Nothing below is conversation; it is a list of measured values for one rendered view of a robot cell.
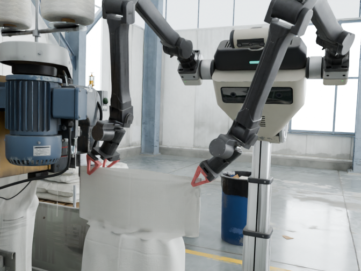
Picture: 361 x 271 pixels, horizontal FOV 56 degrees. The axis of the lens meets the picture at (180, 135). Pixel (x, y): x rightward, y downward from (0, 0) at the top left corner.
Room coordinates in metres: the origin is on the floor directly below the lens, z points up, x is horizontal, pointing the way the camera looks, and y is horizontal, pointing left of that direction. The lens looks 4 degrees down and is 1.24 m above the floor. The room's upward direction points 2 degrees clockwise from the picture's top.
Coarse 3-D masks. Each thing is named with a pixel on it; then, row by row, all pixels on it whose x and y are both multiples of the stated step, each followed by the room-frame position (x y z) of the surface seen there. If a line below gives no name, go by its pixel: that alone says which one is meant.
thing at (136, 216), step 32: (96, 192) 1.27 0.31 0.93; (128, 192) 1.19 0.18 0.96; (160, 192) 1.17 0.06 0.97; (192, 192) 1.15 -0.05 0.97; (96, 224) 1.26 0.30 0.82; (128, 224) 1.19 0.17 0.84; (160, 224) 1.17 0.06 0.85; (192, 224) 1.15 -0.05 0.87; (96, 256) 1.21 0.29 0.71; (128, 256) 1.16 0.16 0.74; (160, 256) 1.12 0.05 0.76
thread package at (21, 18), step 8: (0, 0) 1.16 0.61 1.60; (8, 0) 1.17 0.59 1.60; (16, 0) 1.18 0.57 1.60; (24, 0) 1.21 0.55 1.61; (0, 8) 1.16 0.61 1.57; (8, 8) 1.17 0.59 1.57; (16, 8) 1.18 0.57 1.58; (24, 8) 1.20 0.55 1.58; (0, 16) 1.16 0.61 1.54; (8, 16) 1.17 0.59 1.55; (16, 16) 1.18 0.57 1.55; (24, 16) 1.20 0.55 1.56; (0, 24) 1.22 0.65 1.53; (8, 24) 1.21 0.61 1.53; (16, 24) 1.21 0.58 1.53; (24, 24) 1.21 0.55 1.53
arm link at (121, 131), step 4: (116, 128) 1.25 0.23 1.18; (120, 128) 1.27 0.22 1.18; (116, 132) 1.25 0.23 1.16; (120, 132) 1.25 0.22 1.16; (124, 132) 1.26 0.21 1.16; (116, 136) 1.25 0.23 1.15; (120, 136) 1.26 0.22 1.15; (112, 140) 1.25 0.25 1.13; (116, 140) 1.26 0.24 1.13; (120, 140) 1.27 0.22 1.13
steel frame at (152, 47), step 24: (72, 48) 7.04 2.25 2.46; (144, 48) 9.90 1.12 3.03; (360, 48) 8.06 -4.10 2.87; (144, 72) 9.91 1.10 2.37; (360, 72) 7.69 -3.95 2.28; (144, 96) 9.95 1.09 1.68; (360, 96) 7.68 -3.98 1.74; (144, 120) 9.98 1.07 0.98; (360, 120) 7.66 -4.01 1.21; (144, 144) 10.02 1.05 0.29; (360, 144) 7.65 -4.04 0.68; (360, 168) 7.64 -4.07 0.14
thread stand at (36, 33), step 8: (48, 24) 1.10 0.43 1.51; (56, 24) 1.09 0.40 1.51; (64, 24) 1.09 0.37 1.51; (72, 24) 1.09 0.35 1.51; (80, 24) 1.10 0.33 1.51; (0, 32) 1.24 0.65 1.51; (8, 32) 1.23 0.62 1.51; (16, 32) 1.21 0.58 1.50; (24, 32) 1.20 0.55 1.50; (32, 32) 1.17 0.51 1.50; (40, 32) 1.17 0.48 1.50; (48, 32) 1.16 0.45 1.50; (56, 32) 1.15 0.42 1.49
